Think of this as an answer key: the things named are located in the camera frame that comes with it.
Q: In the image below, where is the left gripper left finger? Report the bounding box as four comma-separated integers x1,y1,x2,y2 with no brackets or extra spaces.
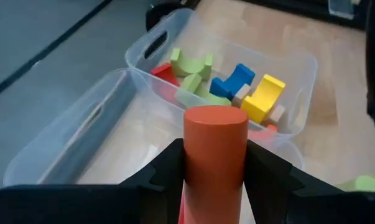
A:
120,138,185,224

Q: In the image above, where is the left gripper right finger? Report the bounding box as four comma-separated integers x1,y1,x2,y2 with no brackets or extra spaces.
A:
244,139,340,224

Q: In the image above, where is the orange cylinder block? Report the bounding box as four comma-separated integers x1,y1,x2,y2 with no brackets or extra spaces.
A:
178,105,253,224

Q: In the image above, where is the orange red block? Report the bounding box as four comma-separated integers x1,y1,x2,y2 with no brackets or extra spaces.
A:
248,123,279,142

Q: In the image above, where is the yellow arch block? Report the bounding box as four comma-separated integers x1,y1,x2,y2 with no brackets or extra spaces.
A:
240,73,287,124

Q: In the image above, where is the light green cylinder block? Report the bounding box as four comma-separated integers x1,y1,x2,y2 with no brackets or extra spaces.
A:
336,174,375,192

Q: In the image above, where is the light green arch block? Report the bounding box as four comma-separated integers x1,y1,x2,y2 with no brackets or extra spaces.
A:
170,47,215,81
174,73,232,109

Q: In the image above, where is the blue arch block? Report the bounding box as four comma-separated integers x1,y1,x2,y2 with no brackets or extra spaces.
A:
209,63,256,101

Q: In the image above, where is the red arch block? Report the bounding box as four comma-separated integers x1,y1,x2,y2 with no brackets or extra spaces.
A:
150,62,181,88

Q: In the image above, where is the small clear plastic bin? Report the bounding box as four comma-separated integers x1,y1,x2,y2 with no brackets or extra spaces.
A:
2,67,305,187
124,7,318,139

